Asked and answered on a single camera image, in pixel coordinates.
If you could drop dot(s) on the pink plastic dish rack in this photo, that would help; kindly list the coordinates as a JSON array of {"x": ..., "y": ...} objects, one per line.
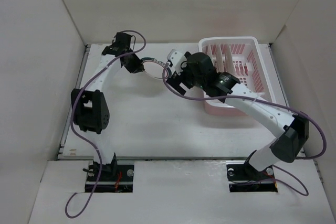
[{"x": 249, "y": 66}]

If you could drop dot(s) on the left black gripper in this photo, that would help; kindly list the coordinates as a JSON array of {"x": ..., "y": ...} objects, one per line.
[{"x": 137, "y": 67}]

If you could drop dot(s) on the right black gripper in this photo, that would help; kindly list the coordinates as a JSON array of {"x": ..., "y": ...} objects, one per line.
[{"x": 175, "y": 80}]

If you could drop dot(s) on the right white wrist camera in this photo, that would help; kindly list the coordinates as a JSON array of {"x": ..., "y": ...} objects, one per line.
[{"x": 176, "y": 59}]

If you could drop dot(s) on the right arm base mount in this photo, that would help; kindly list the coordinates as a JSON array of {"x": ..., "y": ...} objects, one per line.
[{"x": 242, "y": 181}]

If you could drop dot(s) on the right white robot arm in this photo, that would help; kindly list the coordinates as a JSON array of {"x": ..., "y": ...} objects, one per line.
[{"x": 290, "y": 130}]

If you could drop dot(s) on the green rimmed white plate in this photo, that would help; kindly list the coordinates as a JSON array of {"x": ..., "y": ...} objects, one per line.
[{"x": 155, "y": 68}]

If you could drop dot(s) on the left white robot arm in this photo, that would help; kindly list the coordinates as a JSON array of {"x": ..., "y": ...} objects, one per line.
[{"x": 90, "y": 113}]

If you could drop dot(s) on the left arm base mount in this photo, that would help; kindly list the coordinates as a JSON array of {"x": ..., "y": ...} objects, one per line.
[{"x": 120, "y": 181}]

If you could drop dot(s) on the white plate with characters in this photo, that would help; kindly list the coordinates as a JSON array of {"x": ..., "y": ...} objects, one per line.
[{"x": 228, "y": 59}]

